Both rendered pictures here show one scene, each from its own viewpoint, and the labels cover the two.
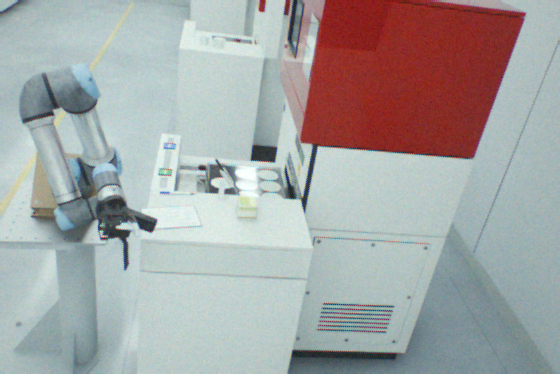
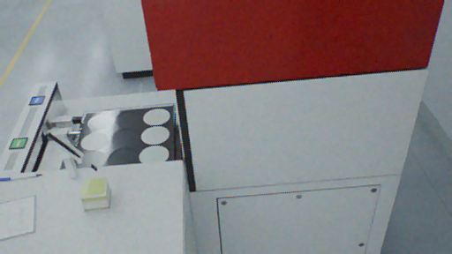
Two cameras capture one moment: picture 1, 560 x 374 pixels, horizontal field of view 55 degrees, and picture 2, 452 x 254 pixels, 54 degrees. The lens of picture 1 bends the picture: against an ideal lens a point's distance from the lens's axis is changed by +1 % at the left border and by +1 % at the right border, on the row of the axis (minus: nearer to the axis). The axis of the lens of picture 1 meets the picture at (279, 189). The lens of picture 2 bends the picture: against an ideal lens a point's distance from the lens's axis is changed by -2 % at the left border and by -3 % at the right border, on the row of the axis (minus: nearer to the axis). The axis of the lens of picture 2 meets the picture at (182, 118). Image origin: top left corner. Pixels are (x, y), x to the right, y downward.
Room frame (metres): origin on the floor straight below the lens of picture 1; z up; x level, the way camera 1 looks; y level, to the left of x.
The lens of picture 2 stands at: (0.97, -0.38, 1.91)
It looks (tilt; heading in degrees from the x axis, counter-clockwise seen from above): 37 degrees down; 15
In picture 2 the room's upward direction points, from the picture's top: 8 degrees counter-clockwise
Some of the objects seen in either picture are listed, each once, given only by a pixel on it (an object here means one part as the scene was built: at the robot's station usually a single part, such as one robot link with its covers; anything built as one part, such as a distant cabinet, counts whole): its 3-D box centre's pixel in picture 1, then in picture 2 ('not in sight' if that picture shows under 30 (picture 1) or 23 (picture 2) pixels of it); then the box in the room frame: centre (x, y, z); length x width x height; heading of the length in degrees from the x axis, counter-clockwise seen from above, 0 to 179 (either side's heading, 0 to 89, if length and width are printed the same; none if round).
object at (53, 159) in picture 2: (187, 188); (56, 153); (2.07, 0.41, 0.87); 0.36 x 0.08 x 0.03; 11
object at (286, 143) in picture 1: (293, 146); (184, 75); (2.36, -0.03, 1.02); 0.82 x 0.03 x 0.40; 11
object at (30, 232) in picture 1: (68, 223); not in sight; (1.82, 0.84, 0.75); 0.45 x 0.44 x 0.13; 103
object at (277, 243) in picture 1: (226, 232); (81, 226); (1.74, 0.18, 0.89); 0.62 x 0.35 x 0.14; 101
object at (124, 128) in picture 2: (246, 184); (125, 138); (2.13, 0.15, 0.90); 0.34 x 0.34 x 0.01; 11
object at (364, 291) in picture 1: (336, 252); (273, 183); (2.43, -0.37, 0.41); 0.82 x 0.71 x 0.82; 11
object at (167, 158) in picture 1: (166, 173); (33, 136); (2.13, 0.52, 0.89); 0.55 x 0.09 x 0.14; 11
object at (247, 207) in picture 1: (246, 208); (96, 195); (1.77, 0.11, 1.00); 0.07 x 0.07 x 0.07; 14
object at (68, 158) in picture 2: (226, 184); (73, 159); (1.87, 0.21, 1.03); 0.06 x 0.04 x 0.13; 101
